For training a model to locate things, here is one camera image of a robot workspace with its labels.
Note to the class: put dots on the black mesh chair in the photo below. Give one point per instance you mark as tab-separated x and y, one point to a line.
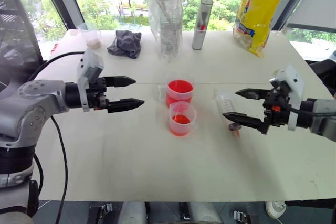
15	37

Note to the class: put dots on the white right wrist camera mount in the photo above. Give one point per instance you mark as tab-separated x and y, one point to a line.
294	79

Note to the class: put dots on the crumpled gray cloth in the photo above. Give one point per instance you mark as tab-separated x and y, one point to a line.
126	44

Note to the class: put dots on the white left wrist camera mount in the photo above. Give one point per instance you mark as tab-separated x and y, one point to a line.
90	61

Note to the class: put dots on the clear cup with white powder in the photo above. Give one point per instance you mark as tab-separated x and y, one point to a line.
92	39

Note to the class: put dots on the white round object under table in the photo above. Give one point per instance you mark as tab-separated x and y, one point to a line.
275	208

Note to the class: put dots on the dark chair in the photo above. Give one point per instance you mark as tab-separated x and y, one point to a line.
325	70

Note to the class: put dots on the cup of red liquid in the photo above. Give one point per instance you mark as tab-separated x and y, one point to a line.
179	90
181	124

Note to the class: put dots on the small red object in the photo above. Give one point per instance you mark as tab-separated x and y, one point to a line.
54	48

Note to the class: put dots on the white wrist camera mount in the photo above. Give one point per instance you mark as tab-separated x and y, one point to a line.
294	79
90	61

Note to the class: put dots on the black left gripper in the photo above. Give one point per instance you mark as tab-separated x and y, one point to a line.
95	95

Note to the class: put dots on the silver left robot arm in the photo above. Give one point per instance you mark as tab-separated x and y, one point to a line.
31	103

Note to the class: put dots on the clear plastic syringe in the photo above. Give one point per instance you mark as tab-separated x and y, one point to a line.
225	103

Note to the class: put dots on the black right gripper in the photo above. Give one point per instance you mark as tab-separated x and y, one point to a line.
278	113

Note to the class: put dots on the yellow snack bag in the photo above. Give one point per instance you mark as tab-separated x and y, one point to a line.
256	11

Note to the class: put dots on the clear plastic bag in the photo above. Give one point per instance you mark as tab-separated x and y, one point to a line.
165	11

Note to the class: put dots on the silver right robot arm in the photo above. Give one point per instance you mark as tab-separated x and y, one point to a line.
324	119

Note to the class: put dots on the gray rounded robot leg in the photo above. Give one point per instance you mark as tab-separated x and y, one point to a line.
204	213
132	213

